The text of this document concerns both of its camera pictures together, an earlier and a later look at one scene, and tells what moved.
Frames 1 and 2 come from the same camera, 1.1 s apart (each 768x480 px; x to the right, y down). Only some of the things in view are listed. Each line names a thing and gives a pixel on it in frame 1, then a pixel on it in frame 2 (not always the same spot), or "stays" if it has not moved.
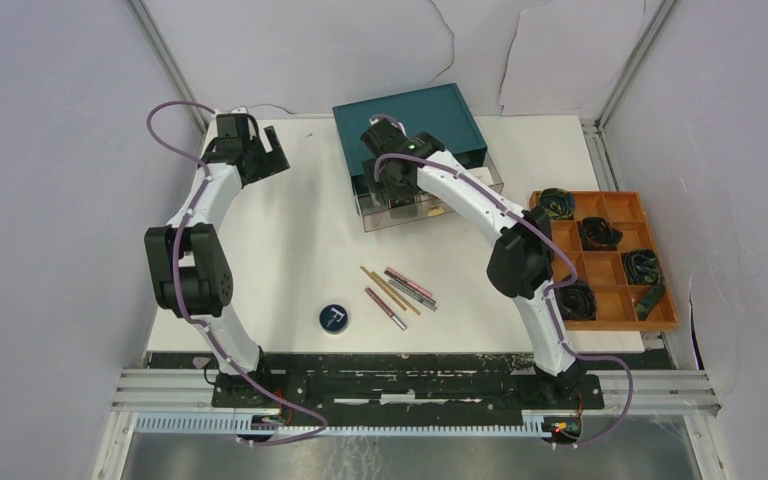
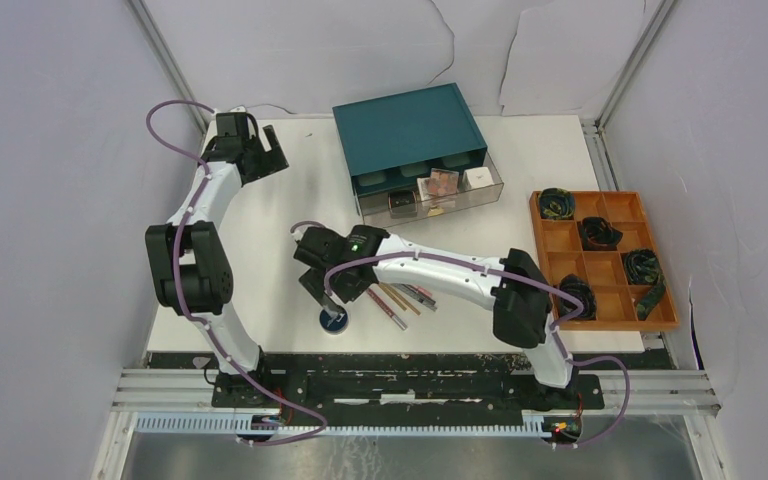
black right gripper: x=374 y=185 → x=314 y=282
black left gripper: x=274 y=161 stays
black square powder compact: x=403 y=207 stays
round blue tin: x=333 y=318 stays
